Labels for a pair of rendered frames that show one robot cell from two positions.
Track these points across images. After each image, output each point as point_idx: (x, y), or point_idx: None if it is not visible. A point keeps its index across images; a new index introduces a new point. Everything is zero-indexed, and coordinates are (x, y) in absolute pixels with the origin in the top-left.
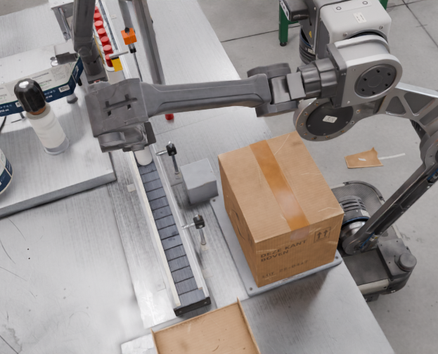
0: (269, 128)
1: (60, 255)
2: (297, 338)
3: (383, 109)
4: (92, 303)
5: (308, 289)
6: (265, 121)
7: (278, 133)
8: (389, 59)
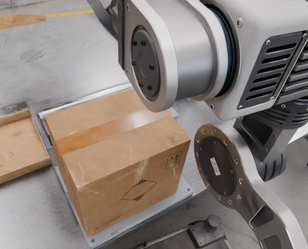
0: None
1: (92, 64)
2: (12, 211)
3: (260, 234)
4: (56, 84)
5: (61, 218)
6: None
7: None
8: (154, 31)
